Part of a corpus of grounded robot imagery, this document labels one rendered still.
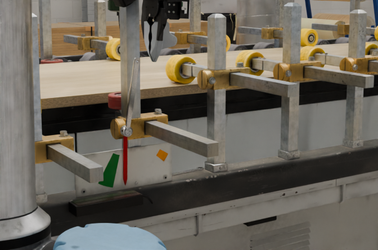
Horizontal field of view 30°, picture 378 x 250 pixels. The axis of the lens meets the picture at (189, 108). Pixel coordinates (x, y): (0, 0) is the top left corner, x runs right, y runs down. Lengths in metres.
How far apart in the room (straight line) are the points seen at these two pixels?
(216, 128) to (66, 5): 7.55
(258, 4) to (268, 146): 3.56
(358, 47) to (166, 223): 0.76
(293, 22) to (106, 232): 1.12
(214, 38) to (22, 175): 0.95
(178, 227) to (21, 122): 1.00
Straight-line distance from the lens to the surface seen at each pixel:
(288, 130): 1.99
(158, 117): 1.73
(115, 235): 0.95
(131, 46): 1.67
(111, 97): 1.81
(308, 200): 2.13
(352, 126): 2.16
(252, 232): 2.33
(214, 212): 1.92
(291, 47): 1.95
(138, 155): 1.72
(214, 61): 1.80
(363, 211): 2.65
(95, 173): 1.42
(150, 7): 1.57
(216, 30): 1.80
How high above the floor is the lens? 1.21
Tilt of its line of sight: 11 degrees down
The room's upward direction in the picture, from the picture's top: straight up
